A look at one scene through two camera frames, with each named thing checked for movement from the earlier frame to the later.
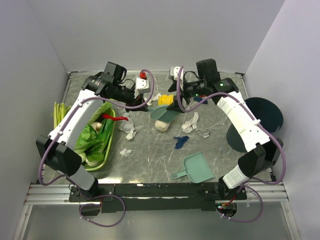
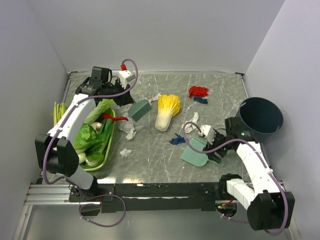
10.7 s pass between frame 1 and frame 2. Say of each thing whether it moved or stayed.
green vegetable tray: stayed
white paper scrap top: stayed
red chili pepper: stayed
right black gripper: moved
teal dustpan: moved
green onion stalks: stayed
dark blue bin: stayed
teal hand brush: moved
